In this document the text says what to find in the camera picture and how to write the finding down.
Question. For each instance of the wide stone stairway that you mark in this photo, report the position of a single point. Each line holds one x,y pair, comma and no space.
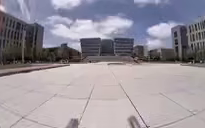
106,59

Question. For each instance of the large grey twin-block building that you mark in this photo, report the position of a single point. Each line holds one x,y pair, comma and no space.
106,46

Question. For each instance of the pale stone slab plaza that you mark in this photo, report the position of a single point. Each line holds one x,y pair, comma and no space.
106,90

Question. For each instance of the low dark building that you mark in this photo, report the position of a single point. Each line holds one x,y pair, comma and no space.
63,51

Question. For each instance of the low distant building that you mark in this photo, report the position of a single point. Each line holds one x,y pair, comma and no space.
156,52

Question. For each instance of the robot's own part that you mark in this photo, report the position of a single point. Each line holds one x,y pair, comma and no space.
72,123
134,122

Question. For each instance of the row of trees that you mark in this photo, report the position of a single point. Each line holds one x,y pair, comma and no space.
33,54
200,55

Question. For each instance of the raised dark kerb strip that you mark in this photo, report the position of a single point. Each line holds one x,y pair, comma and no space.
23,70

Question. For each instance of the pale pole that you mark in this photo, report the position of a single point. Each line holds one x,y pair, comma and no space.
23,46

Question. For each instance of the tall grey office building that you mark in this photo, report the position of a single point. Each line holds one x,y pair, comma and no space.
10,33

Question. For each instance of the pale multi-storey building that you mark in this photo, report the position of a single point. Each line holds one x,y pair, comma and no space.
196,36

